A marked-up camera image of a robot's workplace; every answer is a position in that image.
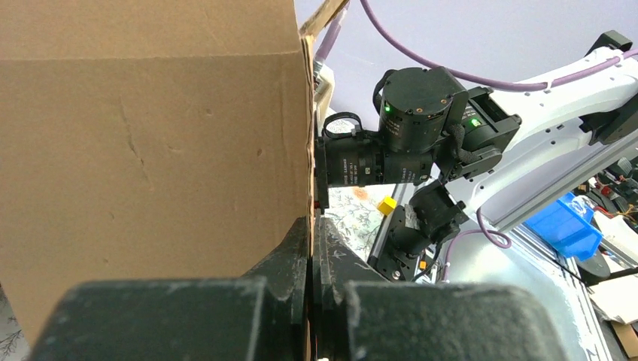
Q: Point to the floral patterned table mat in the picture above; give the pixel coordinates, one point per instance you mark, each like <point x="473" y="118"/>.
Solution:
<point x="353" y="210"/>

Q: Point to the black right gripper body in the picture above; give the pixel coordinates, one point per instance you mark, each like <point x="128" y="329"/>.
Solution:
<point x="347" y="155"/>

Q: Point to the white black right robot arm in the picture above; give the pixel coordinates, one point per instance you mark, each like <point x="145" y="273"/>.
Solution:
<point x="461" y="146"/>

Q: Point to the cardboard box sheet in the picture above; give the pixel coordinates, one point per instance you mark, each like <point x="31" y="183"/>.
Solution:
<point x="149" y="139"/>

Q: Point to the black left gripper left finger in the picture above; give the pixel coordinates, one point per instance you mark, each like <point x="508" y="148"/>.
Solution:
<point x="258" y="316"/>

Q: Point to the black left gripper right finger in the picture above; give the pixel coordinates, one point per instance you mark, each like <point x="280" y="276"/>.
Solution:
<point x="359" y="315"/>

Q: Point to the blue plastic bin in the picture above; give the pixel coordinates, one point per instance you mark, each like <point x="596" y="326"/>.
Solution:
<point x="566" y="225"/>

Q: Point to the small yellow block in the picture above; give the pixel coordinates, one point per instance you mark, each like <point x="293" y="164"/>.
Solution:
<point x="387" y="205"/>

